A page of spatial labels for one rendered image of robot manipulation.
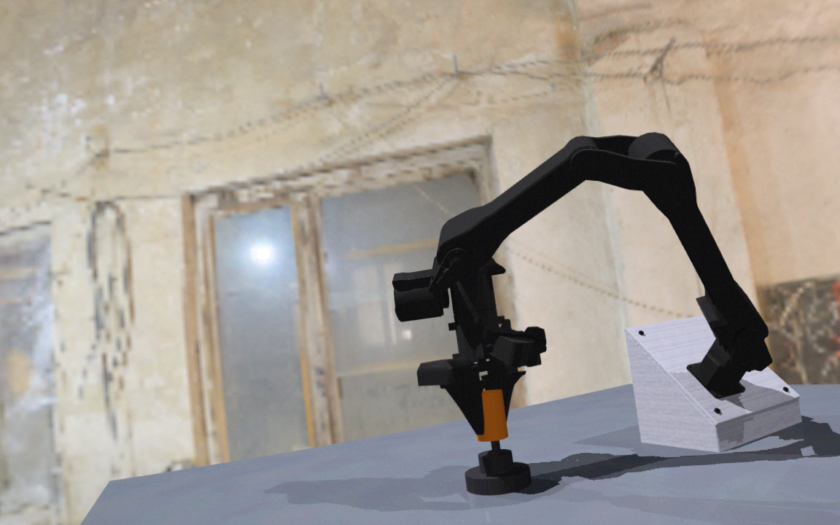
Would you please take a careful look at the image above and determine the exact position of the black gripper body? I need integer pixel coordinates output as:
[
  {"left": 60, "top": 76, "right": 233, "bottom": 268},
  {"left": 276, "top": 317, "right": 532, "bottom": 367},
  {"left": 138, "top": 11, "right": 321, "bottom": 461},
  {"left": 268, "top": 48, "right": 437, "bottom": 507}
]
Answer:
[{"left": 417, "top": 309, "right": 518, "bottom": 386}]

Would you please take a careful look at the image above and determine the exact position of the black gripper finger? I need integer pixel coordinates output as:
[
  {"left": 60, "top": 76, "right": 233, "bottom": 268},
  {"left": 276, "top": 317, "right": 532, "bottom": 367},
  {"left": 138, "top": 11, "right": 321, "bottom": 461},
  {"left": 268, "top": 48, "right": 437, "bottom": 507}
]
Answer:
[
  {"left": 440, "top": 380, "right": 488, "bottom": 435},
  {"left": 481, "top": 370, "right": 526, "bottom": 423}
]

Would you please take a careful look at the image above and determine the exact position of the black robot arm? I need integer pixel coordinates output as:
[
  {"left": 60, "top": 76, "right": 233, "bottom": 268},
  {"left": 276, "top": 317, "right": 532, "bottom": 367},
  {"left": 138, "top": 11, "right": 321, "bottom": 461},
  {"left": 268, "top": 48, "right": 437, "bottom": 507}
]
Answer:
[{"left": 392, "top": 132, "right": 773, "bottom": 399}]

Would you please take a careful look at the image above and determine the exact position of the orange knob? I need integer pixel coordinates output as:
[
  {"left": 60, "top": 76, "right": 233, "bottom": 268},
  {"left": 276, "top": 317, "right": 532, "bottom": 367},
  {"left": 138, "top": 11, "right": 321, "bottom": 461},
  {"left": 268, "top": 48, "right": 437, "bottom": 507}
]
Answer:
[{"left": 477, "top": 389, "right": 508, "bottom": 442}]

